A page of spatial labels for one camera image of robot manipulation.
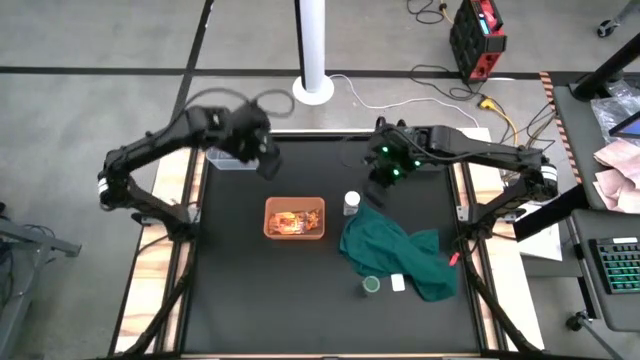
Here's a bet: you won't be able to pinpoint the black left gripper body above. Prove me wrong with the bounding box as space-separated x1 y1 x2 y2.
227 102 275 164

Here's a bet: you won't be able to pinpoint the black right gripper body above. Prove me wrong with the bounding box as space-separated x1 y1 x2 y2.
364 119 426 186

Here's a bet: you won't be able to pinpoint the white-lidded spice jar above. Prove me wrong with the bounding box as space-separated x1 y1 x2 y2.
343 190 362 217

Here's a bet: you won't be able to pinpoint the orange plastic bin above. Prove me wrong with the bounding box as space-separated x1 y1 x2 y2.
263 196 327 241

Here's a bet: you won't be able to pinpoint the clear spice packet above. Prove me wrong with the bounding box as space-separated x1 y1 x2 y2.
268 211 307 236
302 208 322 232

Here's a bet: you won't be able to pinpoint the clear plastic bin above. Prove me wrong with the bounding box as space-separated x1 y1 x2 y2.
205 146 261 172

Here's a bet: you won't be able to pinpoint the green cloth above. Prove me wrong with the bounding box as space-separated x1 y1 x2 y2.
339 202 459 303

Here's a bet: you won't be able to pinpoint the wooden side board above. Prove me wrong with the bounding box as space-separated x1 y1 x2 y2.
457 127 547 352
113 148 207 355

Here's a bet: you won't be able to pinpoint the white pole with base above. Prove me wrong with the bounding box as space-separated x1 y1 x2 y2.
291 0 336 107

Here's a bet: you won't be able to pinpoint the red black battery box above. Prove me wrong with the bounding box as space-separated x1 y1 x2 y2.
448 0 508 84

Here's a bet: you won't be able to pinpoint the striped hazard tape strip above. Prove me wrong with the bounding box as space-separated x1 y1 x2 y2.
538 71 584 185

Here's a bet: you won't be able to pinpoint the white paper sheet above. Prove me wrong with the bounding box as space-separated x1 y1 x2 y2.
514 202 565 263

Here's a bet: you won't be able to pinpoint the clear plastic bag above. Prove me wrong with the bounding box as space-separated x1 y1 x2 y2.
589 79 640 146

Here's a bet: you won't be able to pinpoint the pink papers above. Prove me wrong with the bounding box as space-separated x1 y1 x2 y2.
592 138 640 215

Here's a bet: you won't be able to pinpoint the black caster wheel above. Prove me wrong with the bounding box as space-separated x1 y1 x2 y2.
596 18 622 39
565 310 592 332

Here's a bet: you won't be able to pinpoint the tablet screen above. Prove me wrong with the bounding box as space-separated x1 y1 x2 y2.
608 110 640 141

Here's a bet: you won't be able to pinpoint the black keyboard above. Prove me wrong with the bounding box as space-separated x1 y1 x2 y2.
588 236 640 296

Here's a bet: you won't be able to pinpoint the grey side desk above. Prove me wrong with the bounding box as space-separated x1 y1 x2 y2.
549 74 640 334

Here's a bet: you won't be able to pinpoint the white floor cable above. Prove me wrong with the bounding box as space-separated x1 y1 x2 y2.
327 73 482 129

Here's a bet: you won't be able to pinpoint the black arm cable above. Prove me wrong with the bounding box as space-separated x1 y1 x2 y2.
182 87 297 121

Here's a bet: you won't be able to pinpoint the black floor cable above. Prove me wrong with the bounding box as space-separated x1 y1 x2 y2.
407 63 484 101

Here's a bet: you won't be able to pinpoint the yellow floor cable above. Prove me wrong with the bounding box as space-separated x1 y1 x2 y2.
477 96 522 147

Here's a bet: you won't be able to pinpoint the black table frame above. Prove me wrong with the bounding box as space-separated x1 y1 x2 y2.
107 128 542 360

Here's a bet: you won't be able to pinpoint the black stand post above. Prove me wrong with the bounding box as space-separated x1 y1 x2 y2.
571 30 640 103

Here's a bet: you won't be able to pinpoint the grey desk frame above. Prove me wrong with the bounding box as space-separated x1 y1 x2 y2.
0 202 83 360

